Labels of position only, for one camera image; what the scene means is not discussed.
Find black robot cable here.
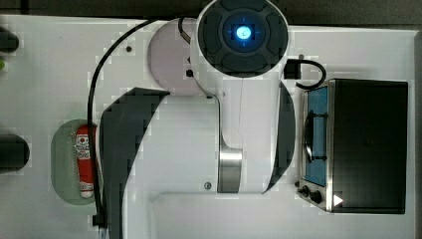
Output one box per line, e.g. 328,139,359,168
87,18,160,238

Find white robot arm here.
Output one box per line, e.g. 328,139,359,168
98,0,296,239

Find black cylinder container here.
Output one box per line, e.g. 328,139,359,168
0,27,19,53

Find black pan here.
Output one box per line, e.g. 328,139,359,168
0,134,30,173

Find purple oval plate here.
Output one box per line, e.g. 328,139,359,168
147,18,202,97

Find red plush ketchup bottle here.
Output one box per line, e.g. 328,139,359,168
75,124,94,198

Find green lime toy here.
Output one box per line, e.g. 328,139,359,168
0,60,6,71

